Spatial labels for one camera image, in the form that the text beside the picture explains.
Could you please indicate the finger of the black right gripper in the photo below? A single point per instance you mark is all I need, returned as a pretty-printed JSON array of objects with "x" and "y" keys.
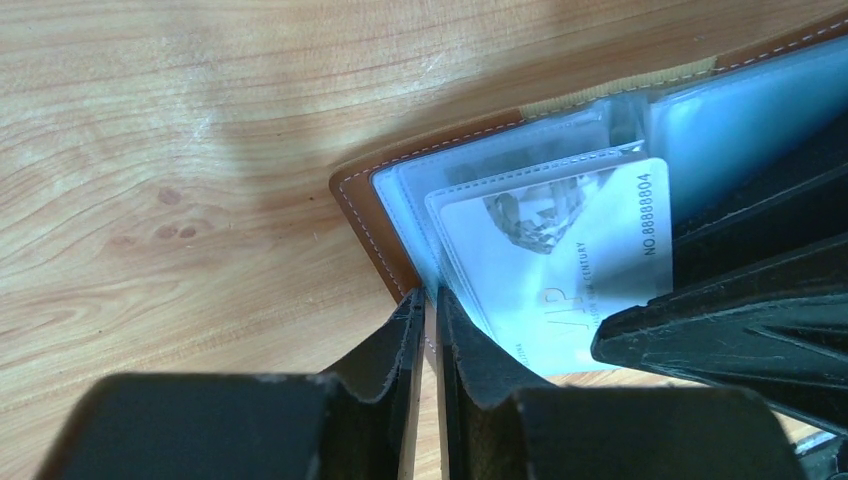
[
  {"x": 777, "y": 327},
  {"x": 799, "y": 199}
]

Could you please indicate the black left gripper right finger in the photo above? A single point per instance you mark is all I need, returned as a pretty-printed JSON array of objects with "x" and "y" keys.
[{"x": 499, "y": 420}]

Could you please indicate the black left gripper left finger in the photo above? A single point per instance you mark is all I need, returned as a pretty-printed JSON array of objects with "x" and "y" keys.
[{"x": 356, "y": 419}]

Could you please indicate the brown leather card holder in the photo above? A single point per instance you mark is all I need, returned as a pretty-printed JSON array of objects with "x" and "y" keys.
[{"x": 716, "y": 108}]

